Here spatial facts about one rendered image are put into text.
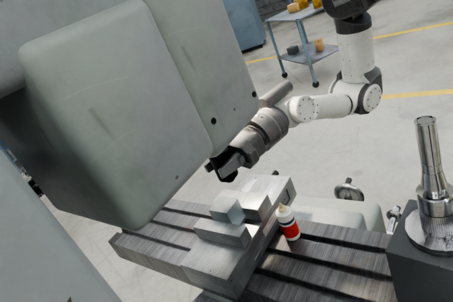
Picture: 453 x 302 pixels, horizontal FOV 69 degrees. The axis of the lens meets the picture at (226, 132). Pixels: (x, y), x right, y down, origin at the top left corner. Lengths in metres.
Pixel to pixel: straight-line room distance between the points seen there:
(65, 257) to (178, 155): 0.24
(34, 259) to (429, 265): 0.48
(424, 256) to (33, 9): 0.57
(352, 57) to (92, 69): 0.72
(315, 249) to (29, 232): 0.68
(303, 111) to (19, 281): 0.66
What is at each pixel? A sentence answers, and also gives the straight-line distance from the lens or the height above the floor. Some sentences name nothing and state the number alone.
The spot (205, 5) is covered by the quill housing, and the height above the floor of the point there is 1.55.
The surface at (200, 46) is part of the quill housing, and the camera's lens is 0.56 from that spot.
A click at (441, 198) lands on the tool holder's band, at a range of 0.53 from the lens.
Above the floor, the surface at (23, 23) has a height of 1.61.
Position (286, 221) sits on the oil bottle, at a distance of 0.84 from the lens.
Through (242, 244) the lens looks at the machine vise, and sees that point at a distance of 0.80.
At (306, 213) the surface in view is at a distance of 1.06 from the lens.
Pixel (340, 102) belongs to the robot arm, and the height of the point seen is 1.17.
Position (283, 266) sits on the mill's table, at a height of 0.96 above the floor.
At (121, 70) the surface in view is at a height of 1.53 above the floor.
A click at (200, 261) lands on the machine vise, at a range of 0.84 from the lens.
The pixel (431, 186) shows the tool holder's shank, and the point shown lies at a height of 1.25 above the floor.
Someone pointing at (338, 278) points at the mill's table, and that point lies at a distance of 0.79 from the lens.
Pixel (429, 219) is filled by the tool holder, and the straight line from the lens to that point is 0.55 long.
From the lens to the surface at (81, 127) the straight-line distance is 0.40.
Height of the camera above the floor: 1.59
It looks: 24 degrees down
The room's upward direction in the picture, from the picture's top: 24 degrees counter-clockwise
